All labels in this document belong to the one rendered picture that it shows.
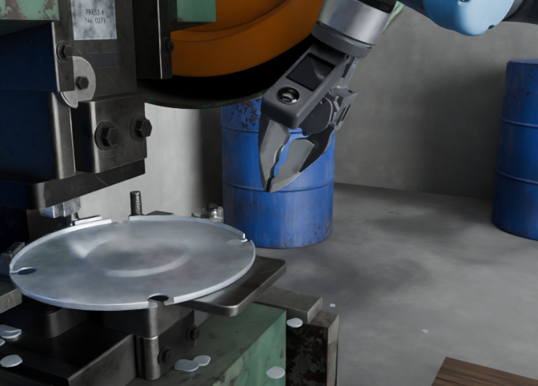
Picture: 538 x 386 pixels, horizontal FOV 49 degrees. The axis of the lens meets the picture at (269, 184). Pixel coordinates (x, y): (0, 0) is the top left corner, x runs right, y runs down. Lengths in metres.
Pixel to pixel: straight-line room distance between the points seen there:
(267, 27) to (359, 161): 3.19
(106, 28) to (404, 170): 3.43
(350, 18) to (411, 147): 3.36
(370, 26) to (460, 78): 3.23
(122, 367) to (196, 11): 0.46
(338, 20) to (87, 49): 0.28
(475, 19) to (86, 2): 0.41
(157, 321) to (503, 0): 0.50
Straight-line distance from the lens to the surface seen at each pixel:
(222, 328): 0.86
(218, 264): 0.71
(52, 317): 0.75
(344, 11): 0.67
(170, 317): 0.75
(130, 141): 0.73
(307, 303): 0.94
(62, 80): 0.64
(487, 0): 0.60
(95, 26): 0.73
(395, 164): 4.06
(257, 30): 0.98
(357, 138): 4.09
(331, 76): 0.67
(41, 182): 0.69
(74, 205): 0.81
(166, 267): 0.71
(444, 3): 0.59
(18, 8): 0.59
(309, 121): 0.70
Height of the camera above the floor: 1.05
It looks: 15 degrees down
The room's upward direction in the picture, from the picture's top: straight up
